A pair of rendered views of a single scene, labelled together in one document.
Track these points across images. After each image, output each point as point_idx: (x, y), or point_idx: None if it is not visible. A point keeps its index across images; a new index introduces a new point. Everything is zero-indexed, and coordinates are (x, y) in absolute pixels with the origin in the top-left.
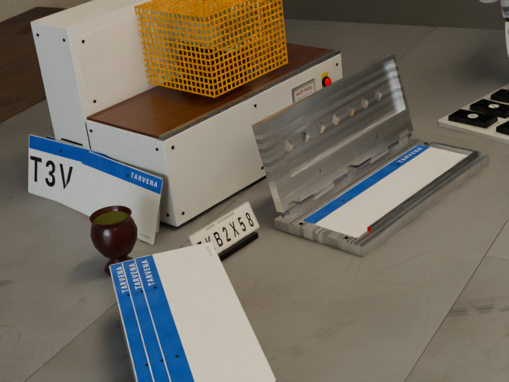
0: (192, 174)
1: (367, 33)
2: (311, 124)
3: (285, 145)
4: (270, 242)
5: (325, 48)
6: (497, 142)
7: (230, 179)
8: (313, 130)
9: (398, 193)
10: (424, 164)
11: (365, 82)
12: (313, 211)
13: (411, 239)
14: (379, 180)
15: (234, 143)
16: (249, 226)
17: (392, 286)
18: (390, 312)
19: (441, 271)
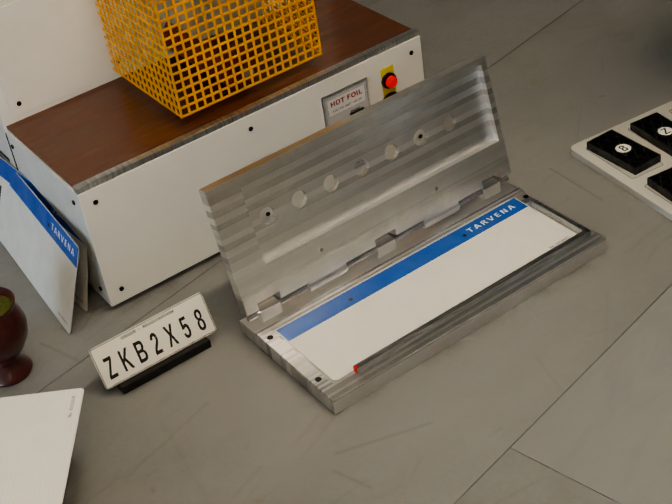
0: (136, 235)
1: None
2: (313, 179)
3: None
4: (224, 358)
5: (399, 23)
6: (642, 204)
7: (208, 234)
8: (315, 188)
9: (434, 298)
10: (502, 241)
11: (424, 105)
12: (300, 313)
13: (419, 392)
14: (421, 266)
15: None
16: (198, 329)
17: (347, 485)
18: None
19: (430, 468)
